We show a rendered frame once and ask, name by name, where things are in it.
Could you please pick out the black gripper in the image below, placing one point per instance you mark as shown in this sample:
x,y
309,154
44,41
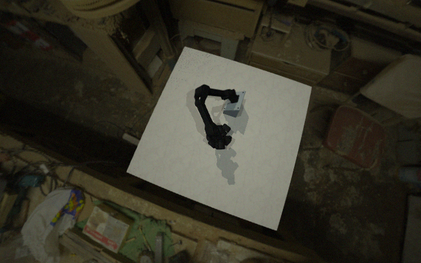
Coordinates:
x,y
226,129

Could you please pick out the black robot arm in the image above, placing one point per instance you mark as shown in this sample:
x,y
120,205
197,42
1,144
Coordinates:
x,y
213,131

